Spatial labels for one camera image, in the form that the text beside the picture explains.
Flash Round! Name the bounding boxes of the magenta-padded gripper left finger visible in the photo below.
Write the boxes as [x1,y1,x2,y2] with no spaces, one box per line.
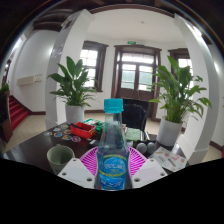
[57,145,100,189]

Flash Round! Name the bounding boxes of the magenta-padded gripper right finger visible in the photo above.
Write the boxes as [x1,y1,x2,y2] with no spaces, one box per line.
[127,145,168,190]

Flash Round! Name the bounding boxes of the clear bottle with teal cap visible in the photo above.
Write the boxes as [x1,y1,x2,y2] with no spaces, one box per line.
[94,98,131,191]

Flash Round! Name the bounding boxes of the grey-green patterned cup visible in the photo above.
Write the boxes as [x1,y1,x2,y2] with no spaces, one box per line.
[46,143,76,176]

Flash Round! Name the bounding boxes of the grey ball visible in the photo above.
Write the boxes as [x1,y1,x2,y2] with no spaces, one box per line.
[146,141,157,154]
[135,142,148,154]

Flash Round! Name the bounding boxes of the printed paper sheet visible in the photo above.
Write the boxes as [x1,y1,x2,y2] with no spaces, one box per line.
[148,146,188,173]

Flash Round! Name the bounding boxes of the red box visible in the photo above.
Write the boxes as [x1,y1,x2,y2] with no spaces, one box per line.
[69,121,98,139]

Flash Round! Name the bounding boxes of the black chair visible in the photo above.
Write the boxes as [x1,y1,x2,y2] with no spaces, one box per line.
[121,97,150,132]

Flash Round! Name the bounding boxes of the potted plant in white pot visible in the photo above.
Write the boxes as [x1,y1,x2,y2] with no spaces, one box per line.
[148,55,213,147]
[47,55,98,125]

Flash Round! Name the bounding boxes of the red-carpeted staircase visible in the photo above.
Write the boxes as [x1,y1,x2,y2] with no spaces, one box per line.
[8,95,30,131]

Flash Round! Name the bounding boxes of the dark wooden double door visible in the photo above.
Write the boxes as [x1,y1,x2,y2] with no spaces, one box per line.
[111,44,163,118]

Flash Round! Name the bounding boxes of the dark-framed window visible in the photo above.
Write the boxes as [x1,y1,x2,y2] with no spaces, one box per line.
[167,47,194,81]
[79,40,109,93]

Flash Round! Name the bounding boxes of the white wall radiator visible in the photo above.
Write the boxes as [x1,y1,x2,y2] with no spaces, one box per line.
[16,74,43,87]

